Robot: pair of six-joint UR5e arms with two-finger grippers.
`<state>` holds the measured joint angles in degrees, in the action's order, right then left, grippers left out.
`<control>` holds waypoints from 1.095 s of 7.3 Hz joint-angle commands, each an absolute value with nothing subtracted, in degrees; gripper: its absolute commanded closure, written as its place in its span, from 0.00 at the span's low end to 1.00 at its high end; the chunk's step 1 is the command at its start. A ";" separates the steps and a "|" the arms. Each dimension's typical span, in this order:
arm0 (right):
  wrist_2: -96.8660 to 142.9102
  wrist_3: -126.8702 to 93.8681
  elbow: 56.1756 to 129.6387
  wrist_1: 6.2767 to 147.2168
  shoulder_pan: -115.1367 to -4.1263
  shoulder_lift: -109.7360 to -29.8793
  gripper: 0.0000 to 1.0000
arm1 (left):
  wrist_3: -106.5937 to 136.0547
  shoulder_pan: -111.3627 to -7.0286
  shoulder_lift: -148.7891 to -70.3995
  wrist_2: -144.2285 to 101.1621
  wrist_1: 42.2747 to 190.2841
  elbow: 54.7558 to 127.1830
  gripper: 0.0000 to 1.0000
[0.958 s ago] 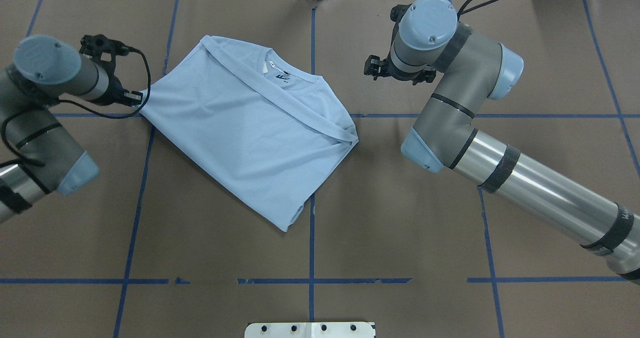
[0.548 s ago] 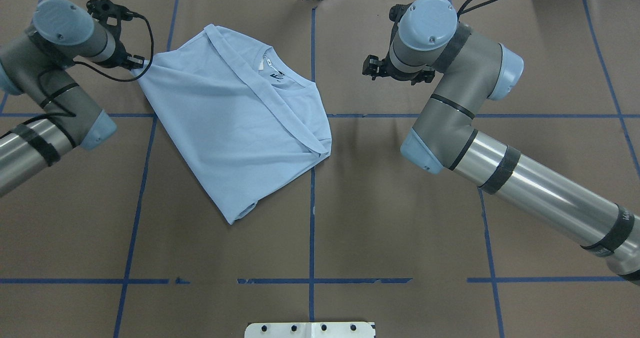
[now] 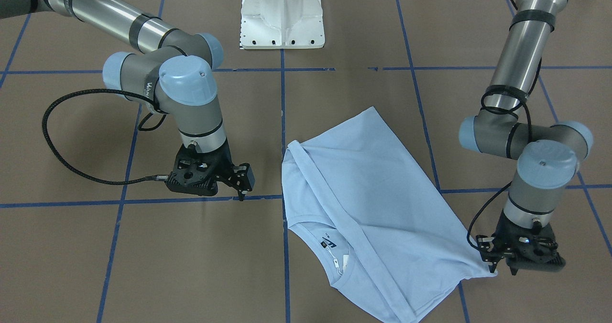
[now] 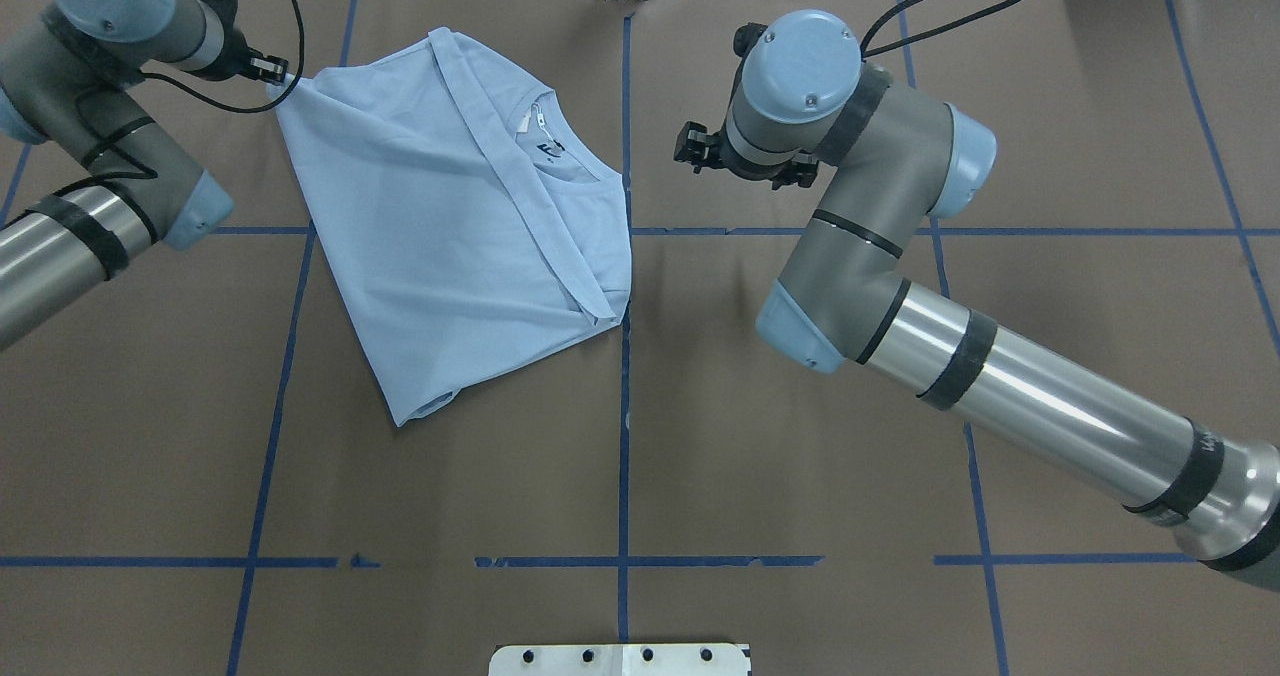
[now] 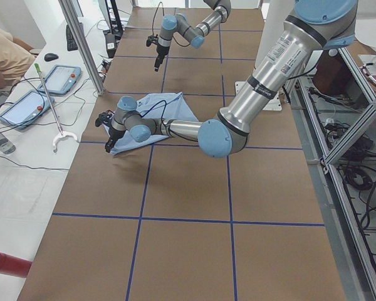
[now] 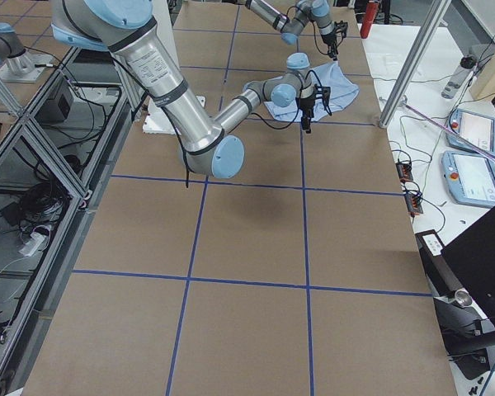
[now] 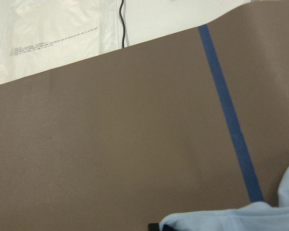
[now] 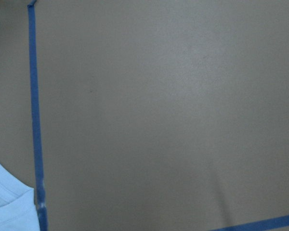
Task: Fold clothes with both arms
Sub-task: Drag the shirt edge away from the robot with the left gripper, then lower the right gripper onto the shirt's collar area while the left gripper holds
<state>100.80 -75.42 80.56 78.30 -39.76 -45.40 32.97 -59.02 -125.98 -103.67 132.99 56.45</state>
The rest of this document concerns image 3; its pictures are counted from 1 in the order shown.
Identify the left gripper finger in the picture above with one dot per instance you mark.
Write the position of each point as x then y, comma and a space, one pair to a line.
492, 264

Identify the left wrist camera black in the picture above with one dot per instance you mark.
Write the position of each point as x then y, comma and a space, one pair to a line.
535, 253

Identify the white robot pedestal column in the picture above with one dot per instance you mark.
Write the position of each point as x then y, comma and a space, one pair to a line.
281, 24

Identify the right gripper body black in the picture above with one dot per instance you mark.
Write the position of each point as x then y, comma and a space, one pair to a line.
224, 162

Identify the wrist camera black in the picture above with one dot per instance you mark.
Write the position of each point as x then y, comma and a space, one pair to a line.
535, 253
192, 174

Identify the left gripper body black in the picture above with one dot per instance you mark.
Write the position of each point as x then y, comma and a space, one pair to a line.
500, 231

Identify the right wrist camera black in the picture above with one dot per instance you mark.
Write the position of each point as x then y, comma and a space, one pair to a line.
192, 174

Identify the light blue t-shirt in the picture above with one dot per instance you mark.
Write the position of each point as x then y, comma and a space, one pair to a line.
386, 238

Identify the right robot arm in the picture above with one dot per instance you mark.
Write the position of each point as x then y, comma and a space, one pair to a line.
170, 73

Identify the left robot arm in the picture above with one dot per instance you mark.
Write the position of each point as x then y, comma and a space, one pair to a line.
547, 157

